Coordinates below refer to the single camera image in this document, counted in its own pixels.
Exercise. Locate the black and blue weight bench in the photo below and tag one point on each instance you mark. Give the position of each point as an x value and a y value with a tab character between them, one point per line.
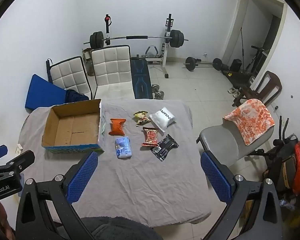
140	77

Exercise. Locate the black snack packet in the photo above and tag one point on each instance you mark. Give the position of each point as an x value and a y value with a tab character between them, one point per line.
165	146

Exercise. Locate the person's dark fleece garment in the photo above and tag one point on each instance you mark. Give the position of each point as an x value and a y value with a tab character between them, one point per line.
120	228

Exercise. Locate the black and blue pole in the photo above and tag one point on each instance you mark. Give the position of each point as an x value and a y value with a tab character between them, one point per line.
49	70

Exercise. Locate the white door frame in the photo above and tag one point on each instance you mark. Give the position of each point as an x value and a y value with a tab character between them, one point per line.
236	17

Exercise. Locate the white soft packet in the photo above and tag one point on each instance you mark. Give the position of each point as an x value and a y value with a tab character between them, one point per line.
162	120

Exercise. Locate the grey padded chair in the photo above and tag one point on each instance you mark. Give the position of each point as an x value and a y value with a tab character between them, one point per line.
220	142

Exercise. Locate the blue foam mat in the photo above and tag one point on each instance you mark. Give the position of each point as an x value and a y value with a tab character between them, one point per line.
42	92

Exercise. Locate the black exercise bike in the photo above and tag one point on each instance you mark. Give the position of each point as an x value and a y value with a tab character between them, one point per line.
255	60

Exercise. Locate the white quilted chair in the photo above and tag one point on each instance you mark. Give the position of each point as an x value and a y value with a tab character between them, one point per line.
110	67
67	76

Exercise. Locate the black square box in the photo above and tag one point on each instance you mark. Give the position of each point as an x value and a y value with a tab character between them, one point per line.
236	65

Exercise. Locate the short barbell with black plates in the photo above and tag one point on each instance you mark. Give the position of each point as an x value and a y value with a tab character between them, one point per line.
190	63

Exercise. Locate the white barbell rack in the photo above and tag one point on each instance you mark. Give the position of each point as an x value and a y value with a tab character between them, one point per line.
168	52

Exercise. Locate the black exercise machine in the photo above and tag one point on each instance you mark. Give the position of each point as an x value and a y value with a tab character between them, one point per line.
282	150

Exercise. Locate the white shoe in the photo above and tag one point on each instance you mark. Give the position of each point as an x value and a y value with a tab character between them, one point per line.
230	90
237	93

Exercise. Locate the cardboard box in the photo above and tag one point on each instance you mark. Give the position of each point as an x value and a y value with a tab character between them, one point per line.
70	127

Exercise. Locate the orange patterned towel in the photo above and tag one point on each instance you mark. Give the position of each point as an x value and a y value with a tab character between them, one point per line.
252	120

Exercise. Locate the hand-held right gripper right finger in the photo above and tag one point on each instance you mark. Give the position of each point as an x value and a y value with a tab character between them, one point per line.
215	177

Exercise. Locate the red snack packet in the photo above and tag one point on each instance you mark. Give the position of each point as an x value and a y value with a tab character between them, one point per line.
150	137

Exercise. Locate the dark blue quilted cloth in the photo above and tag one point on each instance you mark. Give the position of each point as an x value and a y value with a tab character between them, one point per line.
76	96

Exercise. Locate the orange snack packet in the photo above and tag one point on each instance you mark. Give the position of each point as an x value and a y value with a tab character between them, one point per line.
117	127

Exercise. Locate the dark wooden chair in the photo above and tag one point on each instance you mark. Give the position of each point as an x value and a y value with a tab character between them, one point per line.
272	82

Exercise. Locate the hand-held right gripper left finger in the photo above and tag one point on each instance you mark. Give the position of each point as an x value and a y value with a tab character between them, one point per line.
82	175

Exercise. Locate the yellow snack packet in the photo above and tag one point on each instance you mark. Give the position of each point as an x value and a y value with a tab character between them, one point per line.
141	118

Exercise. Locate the light blue soft packet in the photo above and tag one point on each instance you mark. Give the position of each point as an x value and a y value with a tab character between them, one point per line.
123	147

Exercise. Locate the white wall socket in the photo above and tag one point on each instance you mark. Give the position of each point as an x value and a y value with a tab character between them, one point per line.
19	148

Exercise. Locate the grey tablecloth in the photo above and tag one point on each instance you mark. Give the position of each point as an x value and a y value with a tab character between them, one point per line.
145	185

